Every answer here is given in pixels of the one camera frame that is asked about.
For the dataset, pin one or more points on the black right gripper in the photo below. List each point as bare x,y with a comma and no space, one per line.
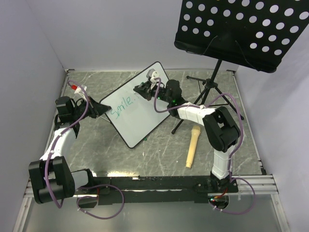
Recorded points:
146,92

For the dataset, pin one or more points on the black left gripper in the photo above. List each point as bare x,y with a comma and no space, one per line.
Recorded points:
96,109

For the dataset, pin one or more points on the white whiteboard with black frame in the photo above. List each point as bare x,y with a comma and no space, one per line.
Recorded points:
133,116

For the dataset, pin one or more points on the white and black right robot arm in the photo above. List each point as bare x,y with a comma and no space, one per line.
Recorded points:
224,135

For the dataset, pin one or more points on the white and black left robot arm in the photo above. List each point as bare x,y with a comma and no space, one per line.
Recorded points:
50,176

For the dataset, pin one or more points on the beige microphone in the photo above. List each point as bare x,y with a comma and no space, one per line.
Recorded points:
195,133

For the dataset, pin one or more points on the black perforated music stand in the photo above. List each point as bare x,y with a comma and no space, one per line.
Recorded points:
256,34

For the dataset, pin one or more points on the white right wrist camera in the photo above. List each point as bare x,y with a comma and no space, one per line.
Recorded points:
152,74

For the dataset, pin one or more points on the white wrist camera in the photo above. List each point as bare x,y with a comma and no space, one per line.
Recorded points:
78,92
152,74

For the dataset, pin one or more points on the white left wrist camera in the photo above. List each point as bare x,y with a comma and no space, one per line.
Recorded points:
78,92

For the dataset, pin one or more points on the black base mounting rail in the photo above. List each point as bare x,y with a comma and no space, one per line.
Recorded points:
156,189

